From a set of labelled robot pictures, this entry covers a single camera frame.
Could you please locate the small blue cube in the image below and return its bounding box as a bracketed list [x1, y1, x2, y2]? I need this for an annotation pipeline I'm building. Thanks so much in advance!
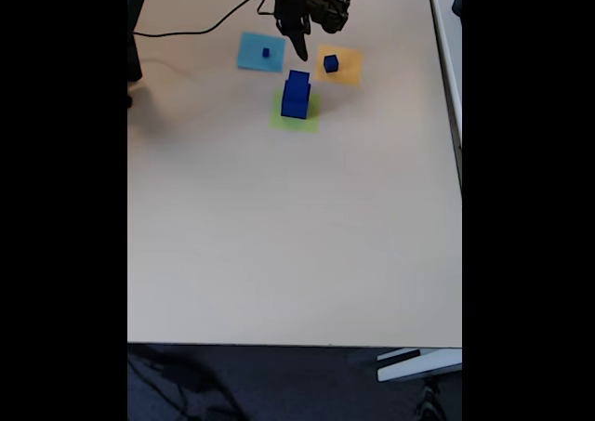
[287, 70, 312, 96]

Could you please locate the large blue cube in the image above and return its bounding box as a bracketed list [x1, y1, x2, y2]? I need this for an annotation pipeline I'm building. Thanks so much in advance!
[280, 80, 312, 121]

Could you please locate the blue square sheet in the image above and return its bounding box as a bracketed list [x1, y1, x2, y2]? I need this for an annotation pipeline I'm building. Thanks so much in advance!
[236, 31, 287, 74]

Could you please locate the orange square sheet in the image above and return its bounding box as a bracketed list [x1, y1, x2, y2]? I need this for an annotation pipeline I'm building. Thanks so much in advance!
[314, 44, 364, 87]

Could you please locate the green square sheet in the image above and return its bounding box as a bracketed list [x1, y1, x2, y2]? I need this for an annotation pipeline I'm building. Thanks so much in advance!
[268, 89, 323, 135]

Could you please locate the white neighbouring table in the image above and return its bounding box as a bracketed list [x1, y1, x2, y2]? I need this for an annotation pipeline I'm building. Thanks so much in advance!
[425, 0, 463, 190]

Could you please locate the white grey bar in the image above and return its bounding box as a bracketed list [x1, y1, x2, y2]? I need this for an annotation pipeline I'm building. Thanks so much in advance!
[376, 348, 463, 384]

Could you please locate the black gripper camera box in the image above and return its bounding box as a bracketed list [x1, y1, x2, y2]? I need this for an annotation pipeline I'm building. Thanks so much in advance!
[306, 0, 352, 35]

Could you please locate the thin camera cable loop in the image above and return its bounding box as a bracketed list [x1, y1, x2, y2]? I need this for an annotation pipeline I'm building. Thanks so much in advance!
[133, 0, 280, 39]

